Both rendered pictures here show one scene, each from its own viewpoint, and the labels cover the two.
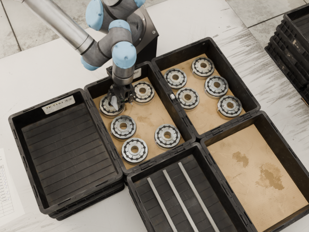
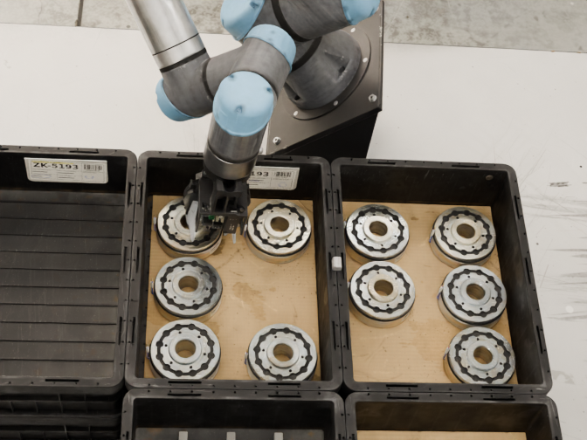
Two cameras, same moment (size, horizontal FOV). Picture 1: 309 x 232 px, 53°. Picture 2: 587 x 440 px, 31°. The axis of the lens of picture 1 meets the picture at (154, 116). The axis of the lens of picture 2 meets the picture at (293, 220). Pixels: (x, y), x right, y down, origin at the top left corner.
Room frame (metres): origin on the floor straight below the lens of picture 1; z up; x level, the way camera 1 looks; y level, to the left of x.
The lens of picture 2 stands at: (-0.20, -0.31, 2.28)
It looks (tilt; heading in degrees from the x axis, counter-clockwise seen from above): 56 degrees down; 22
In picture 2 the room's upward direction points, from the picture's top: 11 degrees clockwise
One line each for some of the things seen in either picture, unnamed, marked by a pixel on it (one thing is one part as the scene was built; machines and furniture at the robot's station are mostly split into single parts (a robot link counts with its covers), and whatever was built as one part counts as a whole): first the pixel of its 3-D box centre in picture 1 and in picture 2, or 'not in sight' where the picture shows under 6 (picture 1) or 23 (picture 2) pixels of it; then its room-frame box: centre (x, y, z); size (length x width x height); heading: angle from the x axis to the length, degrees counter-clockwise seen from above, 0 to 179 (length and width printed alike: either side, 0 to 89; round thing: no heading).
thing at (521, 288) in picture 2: (202, 90); (427, 289); (0.68, -0.19, 0.87); 0.40 x 0.30 x 0.11; 33
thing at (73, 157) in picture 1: (67, 150); (30, 278); (0.35, 0.32, 0.87); 0.40 x 0.30 x 0.11; 33
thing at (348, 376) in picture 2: (204, 84); (434, 272); (0.68, -0.19, 0.92); 0.40 x 0.30 x 0.02; 33
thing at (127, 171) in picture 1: (138, 113); (234, 266); (0.52, 0.06, 0.92); 0.40 x 0.30 x 0.02; 33
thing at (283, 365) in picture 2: (167, 135); (283, 353); (0.46, -0.06, 0.86); 0.05 x 0.05 x 0.01
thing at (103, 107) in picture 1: (111, 104); (189, 223); (0.57, 0.18, 0.86); 0.10 x 0.10 x 0.01
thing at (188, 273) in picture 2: (123, 126); (188, 284); (0.48, 0.12, 0.86); 0.05 x 0.05 x 0.01
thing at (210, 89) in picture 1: (216, 85); (474, 293); (0.72, -0.25, 0.86); 0.10 x 0.10 x 0.01
